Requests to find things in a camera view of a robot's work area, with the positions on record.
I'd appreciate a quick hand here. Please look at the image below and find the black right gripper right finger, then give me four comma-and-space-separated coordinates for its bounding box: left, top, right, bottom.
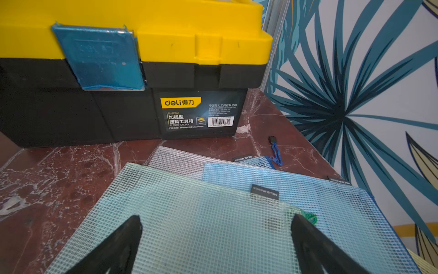
291, 215, 368, 274

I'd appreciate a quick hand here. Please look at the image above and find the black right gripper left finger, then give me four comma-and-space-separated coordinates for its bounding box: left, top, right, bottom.
67, 215, 143, 274

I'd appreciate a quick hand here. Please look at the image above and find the light blue mesh document bag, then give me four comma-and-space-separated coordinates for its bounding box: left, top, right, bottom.
202, 163, 420, 274

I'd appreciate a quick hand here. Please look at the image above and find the green-edged mesh document bag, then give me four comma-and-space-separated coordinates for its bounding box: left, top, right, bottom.
47, 163, 317, 274

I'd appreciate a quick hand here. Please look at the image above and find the white blue-edged mesh document bag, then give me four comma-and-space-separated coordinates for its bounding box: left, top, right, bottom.
146, 145, 274, 180

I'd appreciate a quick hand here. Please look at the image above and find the yellow mesh document bag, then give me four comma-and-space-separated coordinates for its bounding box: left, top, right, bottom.
408, 249, 438, 274

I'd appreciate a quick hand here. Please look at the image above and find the yellow black toolbox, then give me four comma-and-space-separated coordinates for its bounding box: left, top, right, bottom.
1, 1, 273, 148

